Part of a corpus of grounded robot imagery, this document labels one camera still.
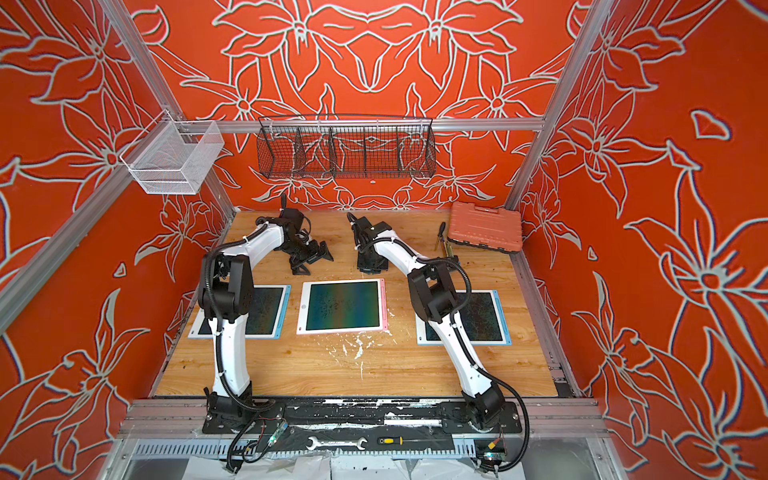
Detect yellow handled screwdriver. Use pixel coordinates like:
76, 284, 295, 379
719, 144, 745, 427
377, 436, 431, 445

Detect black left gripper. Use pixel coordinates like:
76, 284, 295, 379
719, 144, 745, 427
280, 239, 333, 274

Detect white slotted cable duct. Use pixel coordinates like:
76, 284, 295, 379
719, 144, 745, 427
131, 439, 477, 460

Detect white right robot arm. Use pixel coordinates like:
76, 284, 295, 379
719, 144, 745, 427
347, 213, 530, 436

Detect clear plastic wall bin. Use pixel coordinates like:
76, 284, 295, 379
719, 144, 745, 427
119, 110, 224, 195

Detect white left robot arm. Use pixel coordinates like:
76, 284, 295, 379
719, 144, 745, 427
198, 200, 333, 429

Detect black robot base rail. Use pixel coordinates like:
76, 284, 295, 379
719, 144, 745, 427
202, 397, 523, 434

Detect black wire wall basket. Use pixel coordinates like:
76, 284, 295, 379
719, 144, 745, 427
256, 114, 437, 179

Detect silver combination wrench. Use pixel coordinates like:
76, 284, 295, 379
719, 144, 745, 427
306, 436, 368, 451

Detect red plastic tool case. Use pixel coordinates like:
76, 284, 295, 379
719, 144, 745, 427
447, 202, 523, 253

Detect blue tablet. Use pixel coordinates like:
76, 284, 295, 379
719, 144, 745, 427
415, 290, 512, 346
187, 284, 292, 341

